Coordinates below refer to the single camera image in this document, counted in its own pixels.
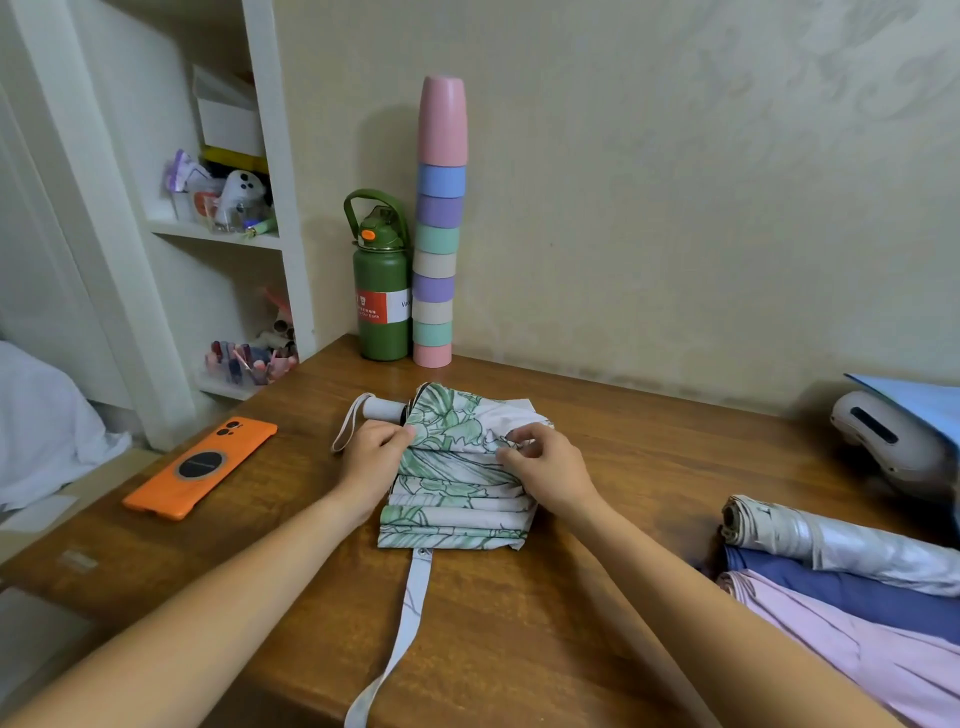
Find person's right hand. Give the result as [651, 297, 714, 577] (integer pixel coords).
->
[495, 422, 606, 526]

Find person's left hand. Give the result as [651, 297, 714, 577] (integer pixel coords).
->
[333, 420, 417, 520]

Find green leaf print umbrella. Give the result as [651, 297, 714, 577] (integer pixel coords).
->
[331, 382, 556, 728]

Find person's right forearm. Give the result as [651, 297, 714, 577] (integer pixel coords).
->
[567, 492, 907, 728]

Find person's left forearm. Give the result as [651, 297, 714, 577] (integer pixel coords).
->
[0, 484, 380, 728]

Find green water bottle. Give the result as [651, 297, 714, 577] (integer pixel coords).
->
[343, 188, 414, 363]

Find tray of cosmetic sticks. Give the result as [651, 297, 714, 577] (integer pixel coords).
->
[203, 339, 300, 388]

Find orange smartphone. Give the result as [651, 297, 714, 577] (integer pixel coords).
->
[122, 417, 279, 522]

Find stack of pastel cups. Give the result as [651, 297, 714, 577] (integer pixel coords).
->
[411, 75, 470, 369]

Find white game controller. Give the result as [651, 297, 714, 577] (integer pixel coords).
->
[216, 170, 270, 220]

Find clear plastic container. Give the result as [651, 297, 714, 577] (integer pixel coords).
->
[186, 180, 265, 234]

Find white shelf unit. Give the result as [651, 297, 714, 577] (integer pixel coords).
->
[13, 0, 320, 453]

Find yellow flat box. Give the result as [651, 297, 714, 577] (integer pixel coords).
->
[200, 145, 270, 176]

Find silver folded umbrella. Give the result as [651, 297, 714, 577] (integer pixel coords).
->
[720, 494, 960, 598]

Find purple packet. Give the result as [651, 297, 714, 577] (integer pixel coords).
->
[164, 148, 213, 196]

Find blue folded umbrella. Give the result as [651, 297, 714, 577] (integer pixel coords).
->
[723, 545, 960, 646]

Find white bedding cloth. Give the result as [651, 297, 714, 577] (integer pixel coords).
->
[0, 341, 133, 512]

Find white cardboard box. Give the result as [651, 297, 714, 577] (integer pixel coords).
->
[192, 65, 266, 158]

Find white headset device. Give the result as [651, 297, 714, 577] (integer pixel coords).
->
[829, 390, 960, 505]

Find pink folded umbrella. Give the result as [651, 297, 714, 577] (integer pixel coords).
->
[715, 570, 960, 728]

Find light blue paper folder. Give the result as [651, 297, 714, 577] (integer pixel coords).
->
[843, 372, 960, 453]

